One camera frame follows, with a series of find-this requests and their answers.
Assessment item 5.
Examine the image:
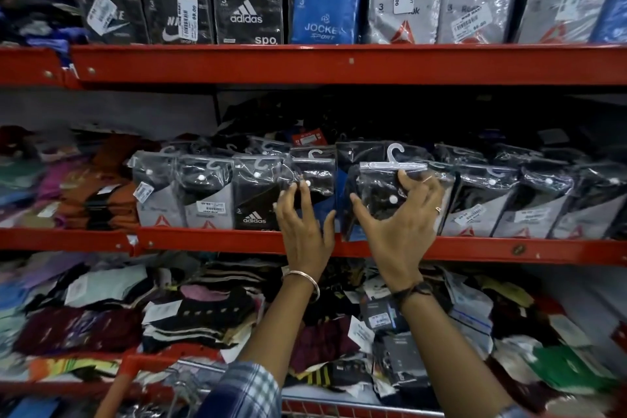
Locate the red metal shelf beam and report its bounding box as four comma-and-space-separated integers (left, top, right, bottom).
0, 43, 627, 90
0, 226, 627, 267
0, 378, 172, 405

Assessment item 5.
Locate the person's right forearm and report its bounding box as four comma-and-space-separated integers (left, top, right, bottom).
394, 288, 515, 418

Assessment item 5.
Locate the person's left hand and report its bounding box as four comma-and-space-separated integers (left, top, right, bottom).
274, 179, 339, 281

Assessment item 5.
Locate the blue plaid shirt sleeve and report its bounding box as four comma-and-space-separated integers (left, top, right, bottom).
496, 403, 536, 418
196, 361, 283, 418

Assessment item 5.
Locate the black sock packet white hanger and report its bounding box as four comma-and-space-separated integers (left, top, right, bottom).
355, 142, 432, 232

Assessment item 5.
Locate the silver bangle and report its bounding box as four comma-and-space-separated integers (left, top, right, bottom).
282, 269, 321, 304

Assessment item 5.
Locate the red card tag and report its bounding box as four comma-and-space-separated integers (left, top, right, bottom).
292, 129, 328, 147

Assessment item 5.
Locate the heap of dark clothes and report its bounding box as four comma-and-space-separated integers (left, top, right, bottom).
0, 0, 90, 50

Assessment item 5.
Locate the black blue sock packet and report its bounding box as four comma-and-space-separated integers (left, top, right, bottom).
289, 146, 339, 232

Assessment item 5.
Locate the red handled wire shopping cart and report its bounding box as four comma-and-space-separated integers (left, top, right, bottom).
93, 353, 444, 418

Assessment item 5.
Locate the pile of orange folded socks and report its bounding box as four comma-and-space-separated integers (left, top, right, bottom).
0, 126, 150, 232

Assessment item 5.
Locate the pile of loose mixed socks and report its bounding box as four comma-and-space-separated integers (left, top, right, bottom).
0, 251, 627, 418

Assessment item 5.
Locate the person's left forearm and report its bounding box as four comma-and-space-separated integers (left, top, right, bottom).
237, 276, 321, 386

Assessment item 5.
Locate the row of bagged sock packs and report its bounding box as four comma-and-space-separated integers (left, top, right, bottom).
127, 136, 627, 242

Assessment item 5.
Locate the black wrist thread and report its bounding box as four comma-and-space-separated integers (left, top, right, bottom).
389, 280, 435, 310

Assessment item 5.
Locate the person's right hand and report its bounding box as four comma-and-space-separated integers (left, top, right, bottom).
349, 169, 445, 294

